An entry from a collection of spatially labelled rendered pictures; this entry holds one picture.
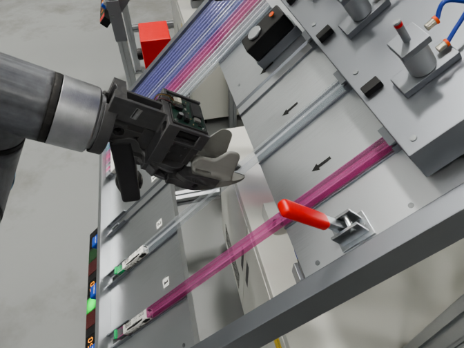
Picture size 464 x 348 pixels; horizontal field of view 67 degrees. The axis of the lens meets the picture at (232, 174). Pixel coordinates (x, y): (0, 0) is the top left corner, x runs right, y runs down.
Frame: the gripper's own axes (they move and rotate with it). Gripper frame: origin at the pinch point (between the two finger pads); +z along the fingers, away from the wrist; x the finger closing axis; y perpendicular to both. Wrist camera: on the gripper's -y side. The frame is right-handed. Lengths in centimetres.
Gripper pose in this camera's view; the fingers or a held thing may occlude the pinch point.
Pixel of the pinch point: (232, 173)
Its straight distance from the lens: 51.1
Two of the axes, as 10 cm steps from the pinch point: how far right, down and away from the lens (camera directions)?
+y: 5.3, -6.6, -5.3
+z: 8.2, 2.3, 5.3
